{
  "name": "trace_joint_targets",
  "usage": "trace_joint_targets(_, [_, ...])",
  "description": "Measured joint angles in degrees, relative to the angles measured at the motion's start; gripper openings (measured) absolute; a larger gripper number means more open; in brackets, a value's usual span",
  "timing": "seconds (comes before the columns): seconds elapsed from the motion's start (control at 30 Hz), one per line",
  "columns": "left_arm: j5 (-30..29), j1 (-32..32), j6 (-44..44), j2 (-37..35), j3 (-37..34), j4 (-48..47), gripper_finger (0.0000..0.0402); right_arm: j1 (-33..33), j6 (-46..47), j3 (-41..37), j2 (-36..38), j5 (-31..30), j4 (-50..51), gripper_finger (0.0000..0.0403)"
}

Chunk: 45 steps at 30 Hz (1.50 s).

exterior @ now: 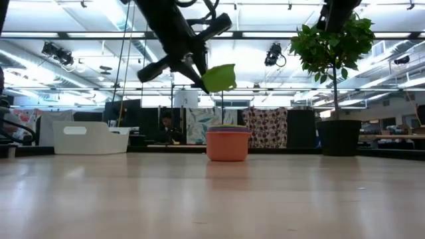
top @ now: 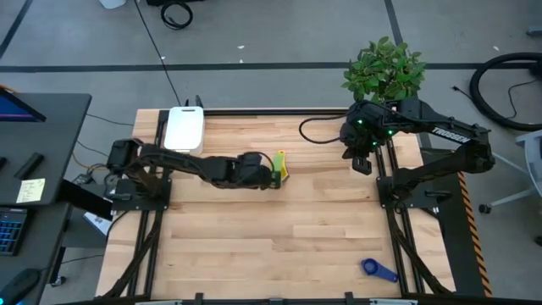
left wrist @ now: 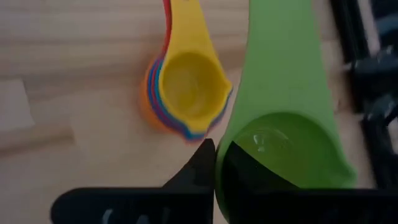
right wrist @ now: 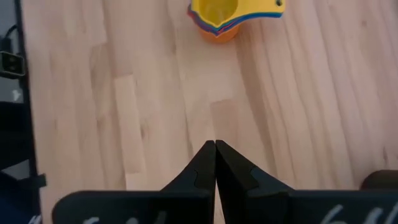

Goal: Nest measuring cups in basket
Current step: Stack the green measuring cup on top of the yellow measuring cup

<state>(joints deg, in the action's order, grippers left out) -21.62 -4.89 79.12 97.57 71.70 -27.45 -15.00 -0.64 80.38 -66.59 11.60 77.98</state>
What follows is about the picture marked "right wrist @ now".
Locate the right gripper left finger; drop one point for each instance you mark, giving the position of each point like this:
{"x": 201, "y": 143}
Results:
{"x": 186, "y": 205}

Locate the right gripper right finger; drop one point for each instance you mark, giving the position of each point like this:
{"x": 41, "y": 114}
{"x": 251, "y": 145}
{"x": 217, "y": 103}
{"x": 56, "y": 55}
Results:
{"x": 264, "y": 205}

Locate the orange measuring cup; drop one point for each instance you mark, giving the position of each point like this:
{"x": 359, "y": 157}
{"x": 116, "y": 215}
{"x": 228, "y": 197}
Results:
{"x": 217, "y": 38}

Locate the red measuring cup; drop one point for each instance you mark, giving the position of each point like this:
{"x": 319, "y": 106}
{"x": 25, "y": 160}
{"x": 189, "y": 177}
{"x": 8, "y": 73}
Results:
{"x": 225, "y": 30}

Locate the light blue measuring cup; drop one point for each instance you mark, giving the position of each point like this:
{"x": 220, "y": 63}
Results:
{"x": 267, "y": 14}

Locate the yellow measuring cup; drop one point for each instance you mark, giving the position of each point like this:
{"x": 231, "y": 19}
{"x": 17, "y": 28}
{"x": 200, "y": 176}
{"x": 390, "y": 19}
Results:
{"x": 248, "y": 7}

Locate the black frame clamp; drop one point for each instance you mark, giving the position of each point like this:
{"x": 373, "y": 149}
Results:
{"x": 38, "y": 181}

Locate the black aluminium table frame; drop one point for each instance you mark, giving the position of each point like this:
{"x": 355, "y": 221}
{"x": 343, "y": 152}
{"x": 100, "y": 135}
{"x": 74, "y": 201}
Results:
{"x": 28, "y": 124}

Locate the small black table camera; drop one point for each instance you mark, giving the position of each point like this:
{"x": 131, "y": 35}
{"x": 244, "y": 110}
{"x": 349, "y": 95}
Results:
{"x": 12, "y": 64}

